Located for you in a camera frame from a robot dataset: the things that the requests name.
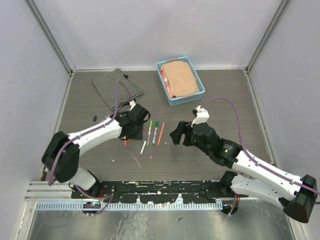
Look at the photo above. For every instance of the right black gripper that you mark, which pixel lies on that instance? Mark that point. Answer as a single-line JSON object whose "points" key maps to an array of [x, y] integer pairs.
{"points": [[176, 134]]}

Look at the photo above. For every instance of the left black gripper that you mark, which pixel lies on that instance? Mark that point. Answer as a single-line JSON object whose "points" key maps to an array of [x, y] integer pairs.
{"points": [[138, 136]]}

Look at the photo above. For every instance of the salmon orange pen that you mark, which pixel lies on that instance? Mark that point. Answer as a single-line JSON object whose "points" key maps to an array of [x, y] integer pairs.
{"points": [[161, 134]]}

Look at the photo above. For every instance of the white pen blue end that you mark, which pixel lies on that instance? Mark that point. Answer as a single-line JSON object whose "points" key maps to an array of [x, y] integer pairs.
{"points": [[143, 147]]}

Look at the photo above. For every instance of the white pen lime end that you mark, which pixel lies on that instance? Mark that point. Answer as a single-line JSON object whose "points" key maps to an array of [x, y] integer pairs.
{"points": [[148, 135]]}

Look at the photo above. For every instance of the white marker green end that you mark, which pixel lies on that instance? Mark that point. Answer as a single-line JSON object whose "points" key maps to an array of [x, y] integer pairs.
{"points": [[154, 136]]}

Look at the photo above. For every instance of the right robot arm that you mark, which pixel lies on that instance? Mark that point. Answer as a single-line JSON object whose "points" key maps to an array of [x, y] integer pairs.
{"points": [[249, 175]]}

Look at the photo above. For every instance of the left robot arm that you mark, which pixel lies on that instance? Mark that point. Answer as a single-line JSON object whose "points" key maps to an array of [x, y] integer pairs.
{"points": [[63, 152]]}

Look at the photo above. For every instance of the light blue plastic basket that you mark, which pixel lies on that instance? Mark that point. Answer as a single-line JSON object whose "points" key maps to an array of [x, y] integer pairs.
{"points": [[181, 100]]}

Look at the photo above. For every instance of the black white striped cloth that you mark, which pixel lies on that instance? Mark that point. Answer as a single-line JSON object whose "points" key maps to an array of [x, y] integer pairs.
{"points": [[116, 89]]}

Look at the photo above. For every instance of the peach folded towel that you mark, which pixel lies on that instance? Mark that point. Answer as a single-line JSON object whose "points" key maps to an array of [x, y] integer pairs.
{"points": [[179, 79]]}

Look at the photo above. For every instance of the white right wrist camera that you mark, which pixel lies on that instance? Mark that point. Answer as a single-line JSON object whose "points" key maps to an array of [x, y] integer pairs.
{"points": [[201, 115]]}

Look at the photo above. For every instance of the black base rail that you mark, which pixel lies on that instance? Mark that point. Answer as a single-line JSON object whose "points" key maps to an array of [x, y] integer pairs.
{"points": [[165, 191]]}

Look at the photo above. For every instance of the grey slotted cable duct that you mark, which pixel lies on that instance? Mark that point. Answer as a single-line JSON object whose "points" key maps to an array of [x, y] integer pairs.
{"points": [[77, 205]]}

